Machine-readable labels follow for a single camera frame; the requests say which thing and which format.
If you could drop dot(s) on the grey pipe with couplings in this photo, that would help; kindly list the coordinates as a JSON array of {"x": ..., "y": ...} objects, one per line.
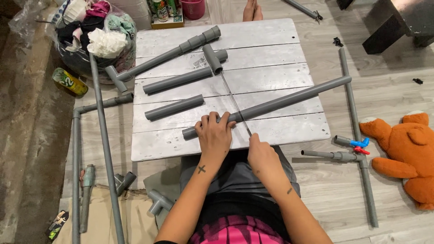
[{"x": 159, "y": 59}]

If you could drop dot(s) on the medium grey plastic pipe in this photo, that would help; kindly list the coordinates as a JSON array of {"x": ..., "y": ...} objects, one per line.
[{"x": 176, "y": 80}]

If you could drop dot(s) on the grey pipe with metal fitting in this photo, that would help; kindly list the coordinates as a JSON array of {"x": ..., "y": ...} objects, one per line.
[{"x": 87, "y": 189}]

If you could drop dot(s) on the clear plastic bag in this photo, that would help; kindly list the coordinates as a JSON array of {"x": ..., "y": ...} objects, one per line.
[{"x": 25, "y": 23}]

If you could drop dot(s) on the small dark printed packet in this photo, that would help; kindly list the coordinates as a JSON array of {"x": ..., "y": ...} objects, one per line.
[{"x": 57, "y": 223}]

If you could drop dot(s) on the black bench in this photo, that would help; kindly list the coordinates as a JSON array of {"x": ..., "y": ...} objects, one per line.
[{"x": 396, "y": 23}]

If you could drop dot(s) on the short grey plastic pipe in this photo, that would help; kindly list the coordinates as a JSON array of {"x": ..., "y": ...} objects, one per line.
[{"x": 174, "y": 107}]

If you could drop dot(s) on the beige cloth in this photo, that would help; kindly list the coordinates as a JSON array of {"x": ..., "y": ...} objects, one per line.
[{"x": 98, "y": 220}]

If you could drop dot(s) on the long grey plastic pipe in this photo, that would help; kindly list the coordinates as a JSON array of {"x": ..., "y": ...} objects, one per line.
[{"x": 288, "y": 98}]

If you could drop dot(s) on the clear bag of clothes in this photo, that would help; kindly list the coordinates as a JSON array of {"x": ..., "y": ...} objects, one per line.
[{"x": 96, "y": 37}]

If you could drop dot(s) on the box with green bottles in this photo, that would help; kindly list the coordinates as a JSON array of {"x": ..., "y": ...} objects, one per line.
[{"x": 166, "y": 18}]

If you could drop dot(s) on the yellow green drink can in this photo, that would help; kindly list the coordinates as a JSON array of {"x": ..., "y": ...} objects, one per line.
[{"x": 69, "y": 81}]

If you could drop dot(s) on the person's right hand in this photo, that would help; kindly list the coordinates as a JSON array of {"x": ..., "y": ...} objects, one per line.
[{"x": 265, "y": 159}]

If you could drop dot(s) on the small black plastic piece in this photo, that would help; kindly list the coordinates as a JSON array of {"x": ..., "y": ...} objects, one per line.
[
  {"x": 417, "y": 81},
  {"x": 337, "y": 42}
]

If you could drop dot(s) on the grey plastic tee fitting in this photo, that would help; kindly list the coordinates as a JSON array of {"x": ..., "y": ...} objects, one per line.
[
  {"x": 213, "y": 57},
  {"x": 159, "y": 201},
  {"x": 125, "y": 181}
]

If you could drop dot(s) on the grey pipe with black clamp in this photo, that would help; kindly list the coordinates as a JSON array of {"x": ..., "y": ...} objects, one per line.
[{"x": 301, "y": 8}]

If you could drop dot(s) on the black and pink shirt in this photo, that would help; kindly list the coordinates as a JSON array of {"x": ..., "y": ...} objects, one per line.
[{"x": 237, "y": 223}]

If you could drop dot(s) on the pink plastic bucket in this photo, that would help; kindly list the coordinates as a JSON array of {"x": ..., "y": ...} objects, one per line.
[{"x": 192, "y": 9}]

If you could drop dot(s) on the grey pipe with tee branch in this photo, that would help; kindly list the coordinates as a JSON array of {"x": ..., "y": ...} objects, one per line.
[{"x": 352, "y": 111}]

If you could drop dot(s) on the thin long grey pipe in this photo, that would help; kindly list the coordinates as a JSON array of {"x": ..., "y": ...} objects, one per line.
[{"x": 105, "y": 145}]

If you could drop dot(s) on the thin metal saw blade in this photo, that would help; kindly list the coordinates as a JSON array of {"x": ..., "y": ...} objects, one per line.
[{"x": 232, "y": 96}]

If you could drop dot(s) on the person's left hand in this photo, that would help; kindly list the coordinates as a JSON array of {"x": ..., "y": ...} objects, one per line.
[{"x": 214, "y": 139}]

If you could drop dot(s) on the person's right fingers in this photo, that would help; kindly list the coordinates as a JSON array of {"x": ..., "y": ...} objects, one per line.
[{"x": 257, "y": 142}]

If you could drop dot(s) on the grey shorts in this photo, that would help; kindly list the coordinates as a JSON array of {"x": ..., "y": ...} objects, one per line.
[{"x": 234, "y": 176}]

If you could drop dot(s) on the orange plush toy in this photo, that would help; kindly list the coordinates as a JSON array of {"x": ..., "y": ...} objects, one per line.
[{"x": 403, "y": 149}]

